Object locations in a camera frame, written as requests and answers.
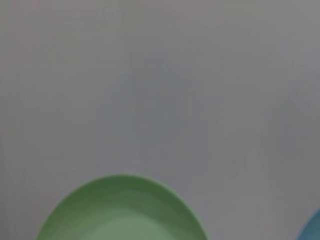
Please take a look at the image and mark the light blue plate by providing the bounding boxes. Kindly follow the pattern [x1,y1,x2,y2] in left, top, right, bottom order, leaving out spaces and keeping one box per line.
[294,207,320,240]

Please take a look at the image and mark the green plate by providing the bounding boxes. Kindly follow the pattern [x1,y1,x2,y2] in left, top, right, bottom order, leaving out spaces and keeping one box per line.
[34,174,208,240]

